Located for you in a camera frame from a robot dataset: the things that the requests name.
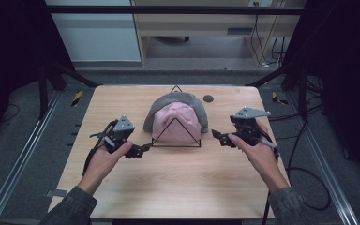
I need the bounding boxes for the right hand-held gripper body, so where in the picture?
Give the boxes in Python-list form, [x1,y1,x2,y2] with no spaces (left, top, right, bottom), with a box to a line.
[229,106,278,150]

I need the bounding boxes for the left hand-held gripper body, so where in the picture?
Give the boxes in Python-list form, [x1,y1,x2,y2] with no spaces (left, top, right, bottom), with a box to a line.
[101,114,136,155]

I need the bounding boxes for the black wire triangle rack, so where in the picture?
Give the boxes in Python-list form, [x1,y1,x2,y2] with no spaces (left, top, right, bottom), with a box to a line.
[150,84,203,148]

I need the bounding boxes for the pink knit hat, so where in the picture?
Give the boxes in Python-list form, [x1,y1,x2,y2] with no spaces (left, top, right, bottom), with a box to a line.
[151,101,203,144]

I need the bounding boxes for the grey knit hat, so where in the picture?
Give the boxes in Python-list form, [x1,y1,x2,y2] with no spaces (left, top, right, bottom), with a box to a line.
[142,91,210,134]

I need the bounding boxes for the person's left hand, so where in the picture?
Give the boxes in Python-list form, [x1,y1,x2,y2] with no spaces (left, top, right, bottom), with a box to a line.
[77,125,134,196]

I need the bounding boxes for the person's right hand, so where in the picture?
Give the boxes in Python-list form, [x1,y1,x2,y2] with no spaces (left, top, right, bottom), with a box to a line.
[228,120,290,195]

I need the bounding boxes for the grey tape strip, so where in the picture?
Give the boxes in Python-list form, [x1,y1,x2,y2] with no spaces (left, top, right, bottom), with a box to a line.
[44,188,68,199]

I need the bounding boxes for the white cabinet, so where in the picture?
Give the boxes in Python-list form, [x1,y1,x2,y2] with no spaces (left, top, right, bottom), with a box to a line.
[45,0,142,64]

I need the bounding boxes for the black curtain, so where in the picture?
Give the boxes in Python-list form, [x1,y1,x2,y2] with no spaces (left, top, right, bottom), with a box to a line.
[282,0,360,188]
[0,0,76,148]

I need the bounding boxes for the yellow-handled tool right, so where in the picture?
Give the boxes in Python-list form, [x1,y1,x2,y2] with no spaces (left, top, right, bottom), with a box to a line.
[271,91,289,106]

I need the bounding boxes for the left hand-held gripper cable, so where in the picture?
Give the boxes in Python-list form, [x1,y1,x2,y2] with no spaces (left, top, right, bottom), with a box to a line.
[82,120,120,176]

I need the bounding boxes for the hand-held gripper cable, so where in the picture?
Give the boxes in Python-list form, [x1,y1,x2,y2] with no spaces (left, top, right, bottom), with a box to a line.
[259,129,280,225]
[82,120,120,176]

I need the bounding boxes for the black looped floor cable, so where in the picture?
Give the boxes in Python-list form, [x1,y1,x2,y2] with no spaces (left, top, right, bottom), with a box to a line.
[285,120,332,212]

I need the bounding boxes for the black frame strut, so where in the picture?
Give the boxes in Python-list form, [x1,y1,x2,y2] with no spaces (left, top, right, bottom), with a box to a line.
[37,59,102,121]
[245,62,309,121]

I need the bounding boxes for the black floor cable bundle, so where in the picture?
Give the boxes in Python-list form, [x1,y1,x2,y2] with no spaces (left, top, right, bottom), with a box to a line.
[268,78,324,123]

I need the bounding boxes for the right hand-held gripper cable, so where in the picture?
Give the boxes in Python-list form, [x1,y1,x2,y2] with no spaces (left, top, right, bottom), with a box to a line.
[259,129,280,225]

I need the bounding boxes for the aluminium floor rail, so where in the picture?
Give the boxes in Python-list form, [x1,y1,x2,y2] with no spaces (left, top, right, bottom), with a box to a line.
[285,90,360,225]
[0,90,63,225]

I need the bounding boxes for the hanging desk cables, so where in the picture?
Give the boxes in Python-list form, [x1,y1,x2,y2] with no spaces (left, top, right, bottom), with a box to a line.
[249,1,288,68]

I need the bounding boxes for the thin black floor cable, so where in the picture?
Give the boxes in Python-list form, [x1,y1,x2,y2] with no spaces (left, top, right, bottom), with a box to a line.
[0,102,22,124]

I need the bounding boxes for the black horizontal frame bar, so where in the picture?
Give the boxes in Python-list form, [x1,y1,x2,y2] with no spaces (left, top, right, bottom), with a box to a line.
[45,5,306,16]

